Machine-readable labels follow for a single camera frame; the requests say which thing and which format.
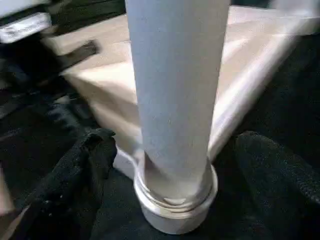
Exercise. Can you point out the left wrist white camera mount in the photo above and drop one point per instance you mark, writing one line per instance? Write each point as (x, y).
(22, 22)

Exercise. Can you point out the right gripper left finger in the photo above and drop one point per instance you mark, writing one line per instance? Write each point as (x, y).
(62, 190)

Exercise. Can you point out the black work surface mat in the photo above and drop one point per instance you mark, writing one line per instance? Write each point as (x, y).
(287, 100)

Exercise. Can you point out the white plastic table top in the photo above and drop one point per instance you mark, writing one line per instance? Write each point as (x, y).
(107, 87)

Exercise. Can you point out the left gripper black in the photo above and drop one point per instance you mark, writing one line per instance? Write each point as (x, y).
(30, 75)

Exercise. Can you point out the white plastic table leg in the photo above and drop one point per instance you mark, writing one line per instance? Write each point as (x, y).
(175, 87)

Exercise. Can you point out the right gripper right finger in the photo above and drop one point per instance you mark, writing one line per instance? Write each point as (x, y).
(282, 190)

